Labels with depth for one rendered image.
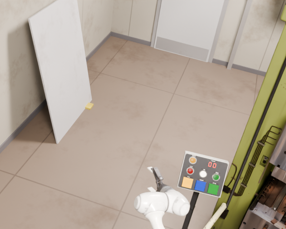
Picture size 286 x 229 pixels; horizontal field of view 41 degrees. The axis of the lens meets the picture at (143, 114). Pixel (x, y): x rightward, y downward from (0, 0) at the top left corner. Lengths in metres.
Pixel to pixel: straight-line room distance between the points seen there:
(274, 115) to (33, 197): 2.50
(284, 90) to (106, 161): 2.42
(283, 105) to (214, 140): 2.43
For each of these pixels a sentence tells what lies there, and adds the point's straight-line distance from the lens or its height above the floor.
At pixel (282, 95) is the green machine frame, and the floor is 1.81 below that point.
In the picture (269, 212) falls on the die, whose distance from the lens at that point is 3.12.
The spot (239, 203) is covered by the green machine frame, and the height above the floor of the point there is 0.73.
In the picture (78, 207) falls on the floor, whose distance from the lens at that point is 4.00.
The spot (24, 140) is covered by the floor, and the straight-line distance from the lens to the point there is 4.73.
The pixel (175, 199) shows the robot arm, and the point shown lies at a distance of 2.04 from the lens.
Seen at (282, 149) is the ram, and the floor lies 1.52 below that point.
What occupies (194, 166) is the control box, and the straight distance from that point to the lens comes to 2.95.
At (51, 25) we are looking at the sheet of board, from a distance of 4.31.
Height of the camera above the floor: 3.11
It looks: 36 degrees down
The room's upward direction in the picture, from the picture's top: 10 degrees clockwise
